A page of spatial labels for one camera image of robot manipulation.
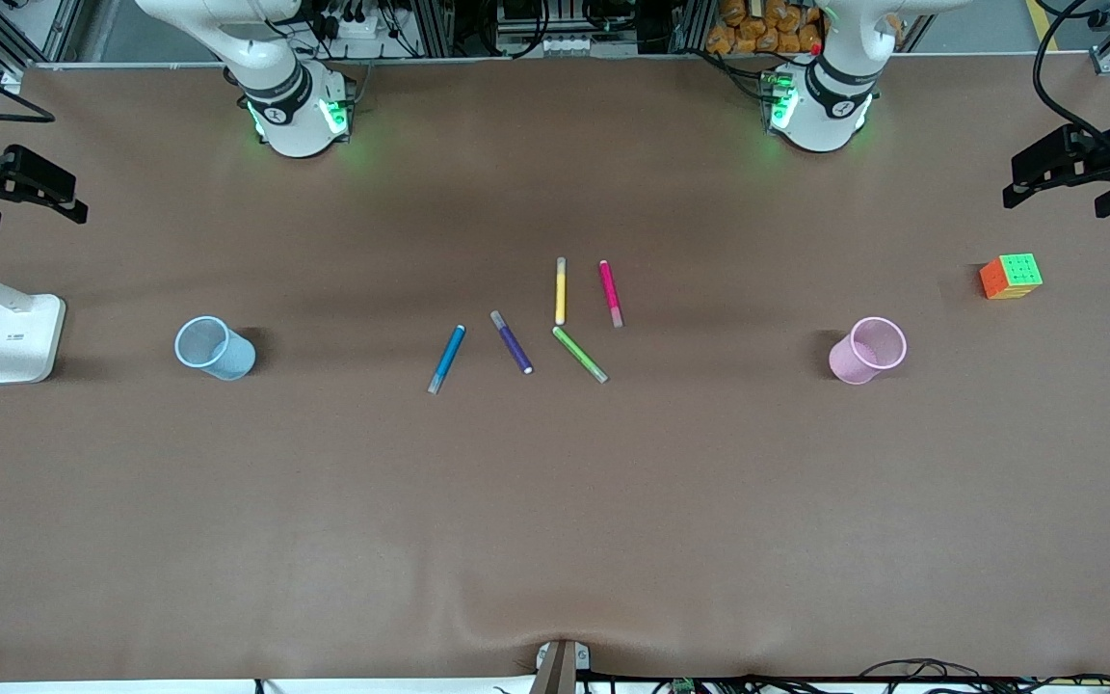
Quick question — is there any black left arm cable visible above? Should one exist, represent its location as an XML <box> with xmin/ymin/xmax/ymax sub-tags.
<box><xmin>1032</xmin><ymin>0</ymin><xmax>1110</xmax><ymax>146</ymax></box>

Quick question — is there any colourful puzzle cube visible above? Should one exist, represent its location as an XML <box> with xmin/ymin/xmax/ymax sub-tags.
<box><xmin>979</xmin><ymin>254</ymin><xmax>1044</xmax><ymax>301</ymax></box>

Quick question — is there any white power strip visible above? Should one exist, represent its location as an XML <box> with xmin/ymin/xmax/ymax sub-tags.
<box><xmin>319</xmin><ymin>5</ymin><xmax>394</xmax><ymax>45</ymax></box>

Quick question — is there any white connector strip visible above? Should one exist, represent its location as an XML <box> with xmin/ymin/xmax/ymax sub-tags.
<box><xmin>497</xmin><ymin>34</ymin><xmax>606</xmax><ymax>57</ymax></box>

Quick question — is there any pink mesh cup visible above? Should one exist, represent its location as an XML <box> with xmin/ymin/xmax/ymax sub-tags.
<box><xmin>828</xmin><ymin>316</ymin><xmax>908</xmax><ymax>386</ymax></box>

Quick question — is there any orange objects pile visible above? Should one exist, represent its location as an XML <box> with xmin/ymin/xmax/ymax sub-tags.
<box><xmin>706</xmin><ymin>0</ymin><xmax>824</xmax><ymax>55</ymax></box>

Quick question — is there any green marker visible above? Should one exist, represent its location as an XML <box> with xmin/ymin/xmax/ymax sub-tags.
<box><xmin>552</xmin><ymin>326</ymin><xmax>609</xmax><ymax>384</ymax></box>

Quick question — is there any light blue mesh cup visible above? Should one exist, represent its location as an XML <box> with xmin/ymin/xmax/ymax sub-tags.
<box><xmin>174</xmin><ymin>316</ymin><xmax>257</xmax><ymax>381</ymax></box>

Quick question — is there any purple marker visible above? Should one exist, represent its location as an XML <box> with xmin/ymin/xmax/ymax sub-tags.
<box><xmin>490</xmin><ymin>310</ymin><xmax>534</xmax><ymax>375</ymax></box>

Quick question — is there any white lamp stand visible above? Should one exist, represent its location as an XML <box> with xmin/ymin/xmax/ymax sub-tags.
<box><xmin>0</xmin><ymin>256</ymin><xmax>66</xmax><ymax>385</ymax></box>

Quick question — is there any blue marker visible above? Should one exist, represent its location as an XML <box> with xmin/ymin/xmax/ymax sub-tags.
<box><xmin>428</xmin><ymin>325</ymin><xmax>467</xmax><ymax>395</ymax></box>

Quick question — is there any pink marker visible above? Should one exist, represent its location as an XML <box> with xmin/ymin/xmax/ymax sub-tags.
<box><xmin>598</xmin><ymin>260</ymin><xmax>624</xmax><ymax>329</ymax></box>

